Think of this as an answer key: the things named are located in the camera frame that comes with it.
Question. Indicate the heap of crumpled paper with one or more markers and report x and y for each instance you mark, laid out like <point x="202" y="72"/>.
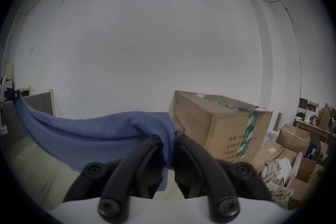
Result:
<point x="277" y="173"/>

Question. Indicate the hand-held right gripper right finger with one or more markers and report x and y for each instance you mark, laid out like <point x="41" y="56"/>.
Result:
<point x="207" y="173"/>

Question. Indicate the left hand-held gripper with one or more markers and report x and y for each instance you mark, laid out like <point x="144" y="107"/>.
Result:
<point x="2" y="90"/>

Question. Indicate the blue shirt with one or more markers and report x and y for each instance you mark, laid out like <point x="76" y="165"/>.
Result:
<point x="91" y="133"/>

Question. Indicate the large brown carton green tape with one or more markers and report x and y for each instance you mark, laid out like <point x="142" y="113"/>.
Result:
<point x="217" y="128"/>

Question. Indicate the bed with beige sheet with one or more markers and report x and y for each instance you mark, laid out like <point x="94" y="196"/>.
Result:
<point x="34" y="165"/>

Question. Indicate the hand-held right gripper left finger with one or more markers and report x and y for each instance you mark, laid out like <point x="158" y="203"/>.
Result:
<point x="123" y="178"/>

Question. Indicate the wooden table with clutter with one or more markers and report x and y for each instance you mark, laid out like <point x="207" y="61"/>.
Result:
<point x="315" y="123"/>

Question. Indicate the small framed board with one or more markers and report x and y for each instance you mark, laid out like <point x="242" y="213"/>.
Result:
<point x="26" y="91"/>

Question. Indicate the grey board with wooden edge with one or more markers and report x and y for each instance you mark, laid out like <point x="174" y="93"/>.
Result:
<point x="39" y="103"/>

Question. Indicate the pile of brown cartons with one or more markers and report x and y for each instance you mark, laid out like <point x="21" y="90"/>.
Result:
<point x="295" y="139"/>

